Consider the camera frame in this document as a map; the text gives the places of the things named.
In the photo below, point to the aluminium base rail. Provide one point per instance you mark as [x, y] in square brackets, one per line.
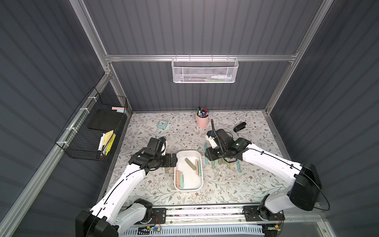
[228, 214]

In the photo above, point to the pink pen cup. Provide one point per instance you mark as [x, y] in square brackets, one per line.
[202, 122]

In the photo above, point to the teal ceramic sheathed knife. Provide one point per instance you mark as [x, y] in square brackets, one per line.
[238, 166]

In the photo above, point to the black notebook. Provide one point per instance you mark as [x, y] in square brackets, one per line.
[105, 120]

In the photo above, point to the black wire wall basket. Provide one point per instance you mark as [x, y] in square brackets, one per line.
[79, 142]

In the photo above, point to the black stapler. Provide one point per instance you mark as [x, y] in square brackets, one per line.
[240, 127]

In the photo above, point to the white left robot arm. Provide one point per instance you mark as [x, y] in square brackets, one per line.
[105, 219]

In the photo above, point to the white oval storage box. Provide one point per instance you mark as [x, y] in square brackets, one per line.
[192, 182]

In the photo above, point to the peach folding fruit knife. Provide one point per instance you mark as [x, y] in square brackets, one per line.
[178, 179]

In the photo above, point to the teal sheathed fruit knife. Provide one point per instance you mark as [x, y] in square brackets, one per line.
[199, 168]

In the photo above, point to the mint folding fruit knife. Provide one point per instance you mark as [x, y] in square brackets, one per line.
[181, 180]

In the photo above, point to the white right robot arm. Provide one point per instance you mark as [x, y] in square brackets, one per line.
[303, 183]

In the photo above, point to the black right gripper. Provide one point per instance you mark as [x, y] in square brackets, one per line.
[211, 154]

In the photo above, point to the yellow highlighter pack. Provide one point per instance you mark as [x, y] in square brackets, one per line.
[109, 144]

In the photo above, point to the white wire mesh basket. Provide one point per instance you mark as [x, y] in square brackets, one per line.
[204, 70]

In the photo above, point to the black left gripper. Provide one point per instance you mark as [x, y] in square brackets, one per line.
[171, 160]

